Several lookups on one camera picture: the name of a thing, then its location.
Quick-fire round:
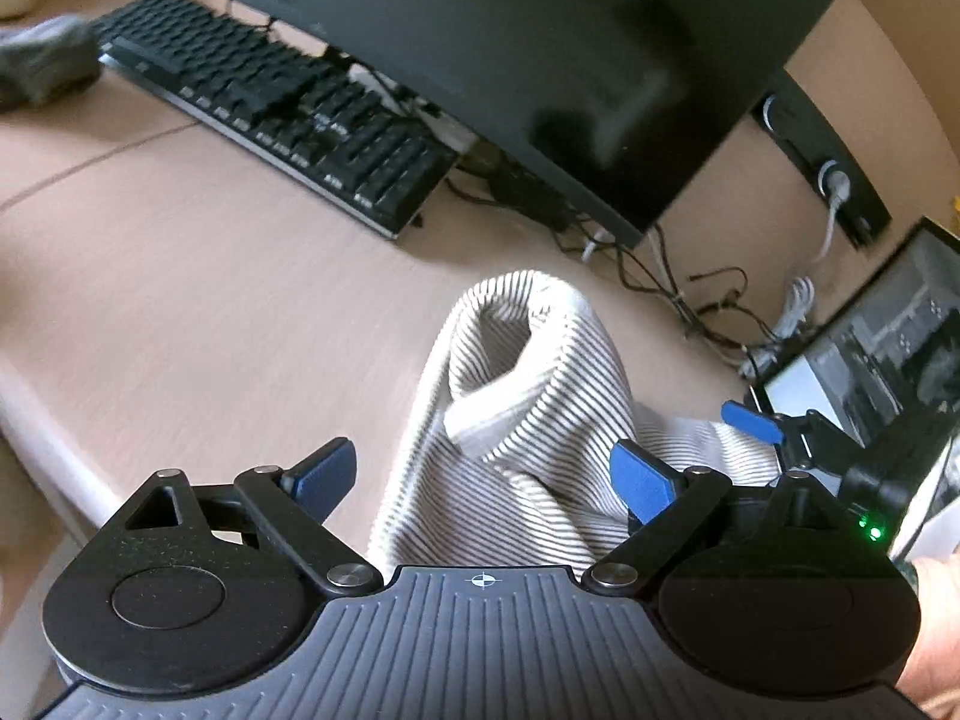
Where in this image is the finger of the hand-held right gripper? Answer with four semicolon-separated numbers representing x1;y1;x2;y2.
721;400;856;473

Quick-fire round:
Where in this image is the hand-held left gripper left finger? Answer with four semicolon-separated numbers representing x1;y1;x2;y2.
126;436;383;597

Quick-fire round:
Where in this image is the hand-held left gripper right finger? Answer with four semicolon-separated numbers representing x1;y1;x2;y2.
583;439;856;597

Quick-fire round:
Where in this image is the white black-striped shirt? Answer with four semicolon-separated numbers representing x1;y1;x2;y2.
367;268;790;569

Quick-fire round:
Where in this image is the person's right forearm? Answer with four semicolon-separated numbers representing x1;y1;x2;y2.
896;555;960;720

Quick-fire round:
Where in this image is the lit-screen computer monitor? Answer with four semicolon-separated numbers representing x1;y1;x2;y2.
750;216;960;466

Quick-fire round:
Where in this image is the black desk socket box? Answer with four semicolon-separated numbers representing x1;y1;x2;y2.
752;85;893;250

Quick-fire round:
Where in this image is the black computer keyboard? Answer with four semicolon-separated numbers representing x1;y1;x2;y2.
94;0;460;242

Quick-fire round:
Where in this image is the dark-screen computer monitor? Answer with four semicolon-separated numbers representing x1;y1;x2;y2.
112;0;857;250

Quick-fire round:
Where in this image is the coiled white cable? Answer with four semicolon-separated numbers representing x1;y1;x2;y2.
739;172;854;380

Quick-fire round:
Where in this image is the black cable tangle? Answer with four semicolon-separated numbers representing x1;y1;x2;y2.
448;165;782;370

